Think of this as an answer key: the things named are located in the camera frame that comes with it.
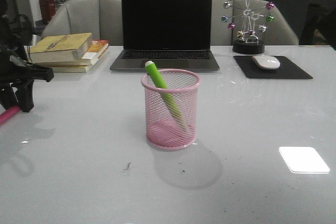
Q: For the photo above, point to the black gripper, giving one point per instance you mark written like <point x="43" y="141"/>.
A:
<point x="18" y="75"/>

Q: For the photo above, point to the pink pen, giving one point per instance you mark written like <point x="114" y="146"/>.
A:
<point x="8" y="114"/>

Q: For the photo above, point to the pink mesh pen holder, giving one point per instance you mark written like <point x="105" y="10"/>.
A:
<point x="171" y="111"/>

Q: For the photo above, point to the yellow top book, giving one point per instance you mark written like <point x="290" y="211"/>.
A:
<point x="61" y="48"/>

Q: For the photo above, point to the bottom beige book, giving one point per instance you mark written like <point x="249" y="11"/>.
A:
<point x="71" y="68"/>

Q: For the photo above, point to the orange cover book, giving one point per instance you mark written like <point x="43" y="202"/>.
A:
<point x="96" y="46"/>

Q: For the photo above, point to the red trash bin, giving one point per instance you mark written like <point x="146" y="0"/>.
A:
<point x="47" y="8"/>

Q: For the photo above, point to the left grey armchair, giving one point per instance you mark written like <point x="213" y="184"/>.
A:
<point x="102" y="18"/>

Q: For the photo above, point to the grey armchair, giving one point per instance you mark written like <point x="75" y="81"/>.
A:
<point x="226" y="23"/>
<point x="102" y="18"/>

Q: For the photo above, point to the grey laptop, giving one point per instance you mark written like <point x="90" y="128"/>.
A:
<point x="171" y="33"/>

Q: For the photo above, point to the right grey armchair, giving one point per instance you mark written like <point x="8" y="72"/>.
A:
<point x="226" y="23"/>

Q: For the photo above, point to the black mouse pad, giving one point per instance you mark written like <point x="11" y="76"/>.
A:
<point x="286" y="70"/>

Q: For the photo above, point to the ferris wheel desk ornament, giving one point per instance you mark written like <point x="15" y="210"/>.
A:
<point x="249" y="20"/>

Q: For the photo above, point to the white computer mouse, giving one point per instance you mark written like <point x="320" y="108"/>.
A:
<point x="266" y="62"/>

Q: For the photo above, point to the black box appliance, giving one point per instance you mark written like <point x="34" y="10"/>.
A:
<point x="316" y="11"/>

